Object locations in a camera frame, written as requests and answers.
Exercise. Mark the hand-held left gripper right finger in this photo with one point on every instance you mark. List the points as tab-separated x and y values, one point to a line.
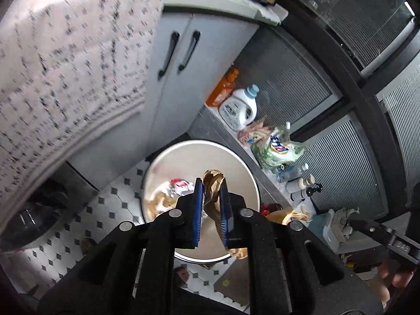
224	211

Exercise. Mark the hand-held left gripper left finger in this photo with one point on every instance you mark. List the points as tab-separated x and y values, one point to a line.
198	211

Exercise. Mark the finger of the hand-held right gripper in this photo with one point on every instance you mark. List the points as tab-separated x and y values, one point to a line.
370	231

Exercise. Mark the brown paper bag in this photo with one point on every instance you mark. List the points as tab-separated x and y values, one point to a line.
213	190

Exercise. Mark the round white trash can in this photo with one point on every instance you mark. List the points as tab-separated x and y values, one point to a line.
183	164

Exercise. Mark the person's right hand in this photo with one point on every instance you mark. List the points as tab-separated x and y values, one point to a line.
393	279

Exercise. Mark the red and white wrapper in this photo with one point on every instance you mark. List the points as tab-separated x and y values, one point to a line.
178	187

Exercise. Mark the white storage box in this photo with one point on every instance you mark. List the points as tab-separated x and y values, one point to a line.
338	233

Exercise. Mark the crumpled brown paper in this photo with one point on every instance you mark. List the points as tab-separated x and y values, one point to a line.
160	205

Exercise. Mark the brown paper sack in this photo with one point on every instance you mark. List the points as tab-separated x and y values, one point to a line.
285	216

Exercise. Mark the flat cardboard piece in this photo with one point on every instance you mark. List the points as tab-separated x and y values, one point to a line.
229	283

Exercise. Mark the black pump bottle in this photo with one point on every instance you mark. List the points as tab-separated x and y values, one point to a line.
305	194

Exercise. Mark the small white bottle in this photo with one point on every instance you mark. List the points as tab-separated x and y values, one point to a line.
297	183

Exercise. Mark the clear water bottle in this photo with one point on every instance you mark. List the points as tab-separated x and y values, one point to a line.
292	172

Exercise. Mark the pink packet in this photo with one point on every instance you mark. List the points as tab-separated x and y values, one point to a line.
252	133

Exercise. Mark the green detergent refill pouch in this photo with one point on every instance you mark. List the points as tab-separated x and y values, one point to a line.
279	147

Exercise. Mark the white detergent bottle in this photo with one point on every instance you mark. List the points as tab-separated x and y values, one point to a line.
238	108

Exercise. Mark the orange bottle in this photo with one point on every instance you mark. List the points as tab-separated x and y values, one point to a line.
223	90

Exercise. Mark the grey cabinet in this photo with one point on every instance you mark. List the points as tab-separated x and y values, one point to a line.
203	72

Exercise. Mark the ribbed glass sliding door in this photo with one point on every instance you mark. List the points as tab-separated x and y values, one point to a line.
328	72

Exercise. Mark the black plastic bag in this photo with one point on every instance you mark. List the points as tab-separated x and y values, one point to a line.
29	216

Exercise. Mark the patterned beige tablecloth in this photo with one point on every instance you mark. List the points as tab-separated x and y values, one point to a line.
72	72

